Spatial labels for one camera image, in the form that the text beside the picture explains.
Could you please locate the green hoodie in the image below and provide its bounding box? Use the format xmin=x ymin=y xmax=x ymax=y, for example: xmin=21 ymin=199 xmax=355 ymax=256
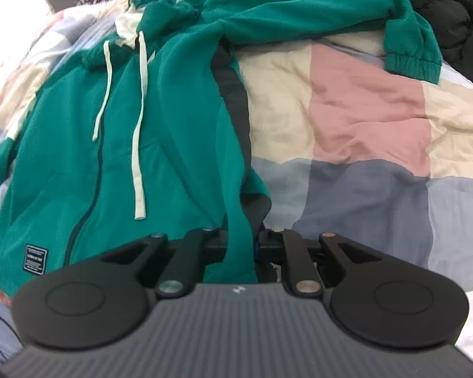
xmin=0 ymin=0 xmax=442 ymax=298

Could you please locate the patchwork quilt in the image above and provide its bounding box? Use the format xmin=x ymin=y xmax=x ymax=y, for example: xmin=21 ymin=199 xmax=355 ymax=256
xmin=0 ymin=0 xmax=473 ymax=367

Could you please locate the black puffer jacket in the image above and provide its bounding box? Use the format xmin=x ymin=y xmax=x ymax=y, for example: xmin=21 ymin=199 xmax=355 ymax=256
xmin=359 ymin=0 xmax=473 ymax=91

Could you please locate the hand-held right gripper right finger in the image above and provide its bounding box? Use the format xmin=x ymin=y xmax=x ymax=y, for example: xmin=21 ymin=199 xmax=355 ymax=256
xmin=257 ymin=228 xmax=383 ymax=298

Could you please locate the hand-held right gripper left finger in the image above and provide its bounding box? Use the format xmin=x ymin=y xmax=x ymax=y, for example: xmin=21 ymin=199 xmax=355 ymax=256
xmin=100 ymin=227 xmax=231 ymax=298

